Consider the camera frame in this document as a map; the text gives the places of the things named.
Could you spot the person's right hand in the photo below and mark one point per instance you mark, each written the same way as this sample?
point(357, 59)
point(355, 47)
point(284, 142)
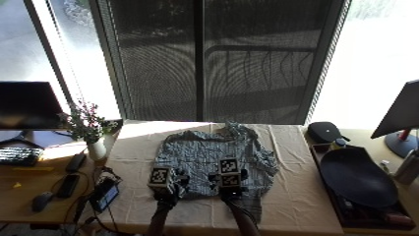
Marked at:
point(230, 193)

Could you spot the person's left hand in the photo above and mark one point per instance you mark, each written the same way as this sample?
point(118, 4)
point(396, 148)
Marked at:
point(170, 189)

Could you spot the blue striped shirt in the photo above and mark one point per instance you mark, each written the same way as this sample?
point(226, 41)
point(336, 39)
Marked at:
point(205, 154)

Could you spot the white marker cube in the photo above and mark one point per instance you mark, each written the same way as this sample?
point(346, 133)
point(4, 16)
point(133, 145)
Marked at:
point(228, 171)
point(159, 176)

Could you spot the beige tablecloth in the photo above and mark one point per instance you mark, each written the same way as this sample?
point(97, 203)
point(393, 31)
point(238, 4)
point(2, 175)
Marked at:
point(287, 196)

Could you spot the small blue-screen device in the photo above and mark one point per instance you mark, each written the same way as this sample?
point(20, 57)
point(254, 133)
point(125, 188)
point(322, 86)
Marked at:
point(103, 196)

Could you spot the white flower vase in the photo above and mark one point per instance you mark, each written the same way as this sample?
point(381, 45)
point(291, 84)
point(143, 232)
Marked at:
point(97, 149)

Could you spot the black pouch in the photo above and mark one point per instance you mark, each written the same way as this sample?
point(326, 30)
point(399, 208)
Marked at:
point(323, 131)

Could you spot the black remote control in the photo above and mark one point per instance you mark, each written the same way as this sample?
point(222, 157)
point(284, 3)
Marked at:
point(75, 162)

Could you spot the large black oval dish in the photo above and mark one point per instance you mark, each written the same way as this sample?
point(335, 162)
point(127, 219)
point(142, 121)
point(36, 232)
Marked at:
point(356, 177)

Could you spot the black smartphone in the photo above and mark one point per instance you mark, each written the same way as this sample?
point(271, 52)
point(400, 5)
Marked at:
point(68, 185)

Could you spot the dark wooden tray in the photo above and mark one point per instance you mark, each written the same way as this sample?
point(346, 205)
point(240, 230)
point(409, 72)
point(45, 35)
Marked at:
point(348, 213)

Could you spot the pink flowering plant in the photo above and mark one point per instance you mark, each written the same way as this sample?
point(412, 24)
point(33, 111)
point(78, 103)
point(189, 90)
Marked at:
point(85, 122)

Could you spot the black computer mouse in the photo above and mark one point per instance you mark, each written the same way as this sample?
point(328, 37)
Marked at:
point(41, 200)

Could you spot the dark window screen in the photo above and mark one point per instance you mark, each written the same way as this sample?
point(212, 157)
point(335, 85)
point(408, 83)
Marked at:
point(218, 59)

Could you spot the silver metal bottle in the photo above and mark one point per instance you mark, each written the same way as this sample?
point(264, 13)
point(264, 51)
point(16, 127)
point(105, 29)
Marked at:
point(405, 169)

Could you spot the black keyboard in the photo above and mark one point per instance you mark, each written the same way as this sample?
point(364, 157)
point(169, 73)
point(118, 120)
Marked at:
point(17, 156)

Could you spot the dark monitor with round base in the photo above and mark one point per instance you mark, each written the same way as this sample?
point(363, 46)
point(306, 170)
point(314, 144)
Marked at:
point(400, 118)

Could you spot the black computer monitor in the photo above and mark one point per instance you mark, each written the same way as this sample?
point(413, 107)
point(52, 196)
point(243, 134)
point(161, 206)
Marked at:
point(26, 105)

